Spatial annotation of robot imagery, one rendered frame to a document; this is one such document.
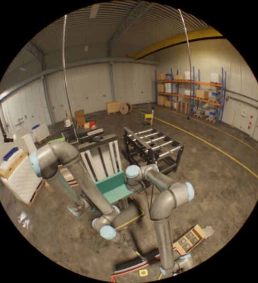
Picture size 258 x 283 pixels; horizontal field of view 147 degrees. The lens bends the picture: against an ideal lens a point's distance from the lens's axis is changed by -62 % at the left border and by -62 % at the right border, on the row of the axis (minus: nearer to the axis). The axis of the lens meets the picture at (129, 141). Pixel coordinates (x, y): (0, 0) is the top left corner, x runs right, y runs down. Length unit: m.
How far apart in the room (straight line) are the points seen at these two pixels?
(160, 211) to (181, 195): 0.13
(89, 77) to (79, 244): 12.28
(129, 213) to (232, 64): 10.98
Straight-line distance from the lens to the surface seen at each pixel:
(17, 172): 3.35
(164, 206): 0.51
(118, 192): 1.19
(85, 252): 2.38
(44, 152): 0.50
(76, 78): 11.97
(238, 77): 10.18
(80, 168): 0.55
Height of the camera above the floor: 2.16
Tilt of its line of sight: 30 degrees down
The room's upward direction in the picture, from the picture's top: 5 degrees counter-clockwise
